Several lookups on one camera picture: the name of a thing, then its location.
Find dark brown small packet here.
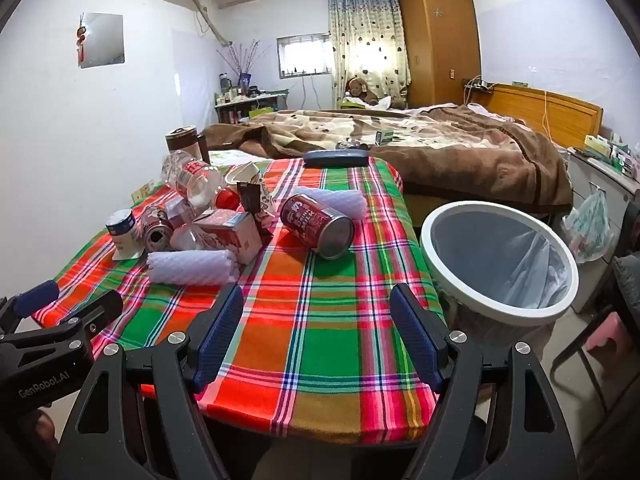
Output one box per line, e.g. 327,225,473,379
237,182,263,212

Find white round bin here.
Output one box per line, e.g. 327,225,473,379
420,201,580,366

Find clear plastic bottle red label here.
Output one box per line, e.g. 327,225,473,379
161,150,242,217

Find brown patterned blanket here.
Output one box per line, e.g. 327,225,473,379
200,105,573,211

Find brown thermos mug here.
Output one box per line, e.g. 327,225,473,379
166,126,208,163

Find person's left hand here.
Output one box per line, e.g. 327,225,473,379
30,406,61,461

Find white floral bedsheet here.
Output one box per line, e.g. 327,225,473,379
207,149,273,167

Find brown teddy bear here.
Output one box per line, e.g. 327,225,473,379
342,75,381,106

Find square wall mirror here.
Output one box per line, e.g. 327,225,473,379
80,12,125,68

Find dark blue case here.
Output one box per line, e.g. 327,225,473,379
303,150,370,167

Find patterned curtain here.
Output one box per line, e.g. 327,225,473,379
327,0,412,108

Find wooden wardrobe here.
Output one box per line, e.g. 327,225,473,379
398,0,483,108

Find white bedside cabinet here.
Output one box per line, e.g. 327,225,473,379
567,147,640,261

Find grey bin liner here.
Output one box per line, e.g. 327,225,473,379
432,210,571,311

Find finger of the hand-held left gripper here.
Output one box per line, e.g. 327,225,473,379
0,280,61,335
0,289,124,356

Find white patterned carton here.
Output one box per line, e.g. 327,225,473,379
252,180,276,233

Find white cup blue label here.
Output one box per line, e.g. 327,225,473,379
106,209,146,261

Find dried branches in vase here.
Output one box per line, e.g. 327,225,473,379
216,39,273,86

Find white foam net sleeve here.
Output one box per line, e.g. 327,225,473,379
146,250,242,287
292,186,366,218

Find small crushed red can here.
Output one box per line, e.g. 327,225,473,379
141,206,175,253

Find wooden headboard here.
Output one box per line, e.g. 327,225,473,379
482,82,603,148

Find stack of small boxes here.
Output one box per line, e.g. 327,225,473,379
582,132,640,176

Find black chair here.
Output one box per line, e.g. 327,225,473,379
550,200,640,411

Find red hanging ornament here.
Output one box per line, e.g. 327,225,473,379
75,15,89,68

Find large red drink can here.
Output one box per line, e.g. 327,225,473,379
280,194,356,261

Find plaid tablecloth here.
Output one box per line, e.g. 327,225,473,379
31,156,447,446

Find pink bed sheet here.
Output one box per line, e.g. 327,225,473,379
467,102,521,123

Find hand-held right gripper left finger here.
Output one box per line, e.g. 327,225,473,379
50,284,246,480

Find cluttered white shelf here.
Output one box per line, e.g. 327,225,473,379
214,91,290,123

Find small window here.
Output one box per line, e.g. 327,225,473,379
276,34,333,80

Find wrapped air conditioner pipe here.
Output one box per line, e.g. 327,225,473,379
192,0,236,46

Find pink plastic stool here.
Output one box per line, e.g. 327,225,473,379
585,310,633,356

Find hanging plastic bag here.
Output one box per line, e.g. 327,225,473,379
561,187,615,263

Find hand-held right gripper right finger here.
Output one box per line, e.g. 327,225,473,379
389,282,581,480

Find red and white carton box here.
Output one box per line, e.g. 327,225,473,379
192,211,263,265

